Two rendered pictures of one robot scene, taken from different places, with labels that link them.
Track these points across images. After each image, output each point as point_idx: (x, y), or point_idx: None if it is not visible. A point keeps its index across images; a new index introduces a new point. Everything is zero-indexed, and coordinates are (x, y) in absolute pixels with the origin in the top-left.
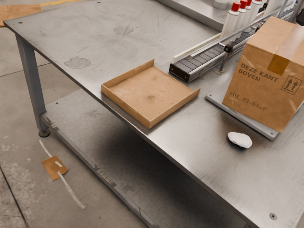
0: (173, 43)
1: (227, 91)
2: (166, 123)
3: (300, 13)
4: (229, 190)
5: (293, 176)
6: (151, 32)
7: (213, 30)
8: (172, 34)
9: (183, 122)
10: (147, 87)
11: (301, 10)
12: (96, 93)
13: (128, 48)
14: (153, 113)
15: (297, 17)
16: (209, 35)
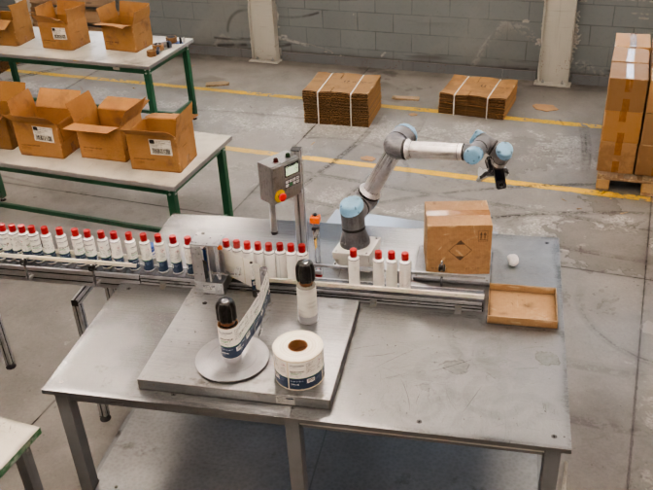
0: (431, 329)
1: (490, 262)
2: None
3: (503, 184)
4: (552, 257)
5: (509, 241)
6: (430, 349)
7: (362, 316)
8: (413, 335)
9: (528, 285)
10: (519, 311)
11: (498, 184)
12: (562, 330)
13: (483, 346)
14: (540, 297)
15: (504, 186)
16: (379, 314)
